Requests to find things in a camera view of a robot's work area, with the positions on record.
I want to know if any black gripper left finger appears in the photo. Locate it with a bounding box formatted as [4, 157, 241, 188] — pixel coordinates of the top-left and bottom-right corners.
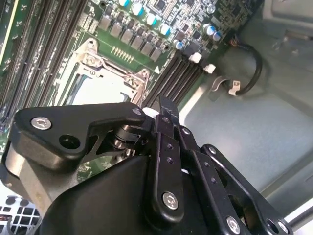
[1, 94, 186, 225]

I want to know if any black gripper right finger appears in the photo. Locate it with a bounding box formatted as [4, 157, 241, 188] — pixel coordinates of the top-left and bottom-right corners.
[171, 102, 294, 235]

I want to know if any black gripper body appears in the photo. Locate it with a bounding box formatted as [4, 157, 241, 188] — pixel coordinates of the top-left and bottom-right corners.
[40, 154, 221, 235]

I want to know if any silver CPU green edge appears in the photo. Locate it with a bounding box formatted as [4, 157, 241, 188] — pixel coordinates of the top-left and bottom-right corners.
[72, 73, 134, 107]

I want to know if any metal socket cover frame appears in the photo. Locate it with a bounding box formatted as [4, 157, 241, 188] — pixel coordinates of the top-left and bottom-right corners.
[56, 61, 147, 108]

